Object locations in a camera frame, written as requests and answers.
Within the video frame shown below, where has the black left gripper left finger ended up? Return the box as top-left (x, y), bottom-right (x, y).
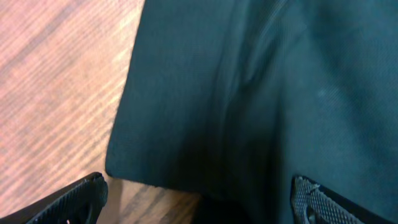
top-left (1, 172), bottom-right (108, 224)

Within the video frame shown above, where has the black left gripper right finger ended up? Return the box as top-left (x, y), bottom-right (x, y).
top-left (290, 175), bottom-right (393, 224)

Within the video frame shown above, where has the black t-shirt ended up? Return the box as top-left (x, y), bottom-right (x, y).
top-left (105, 0), bottom-right (397, 223)

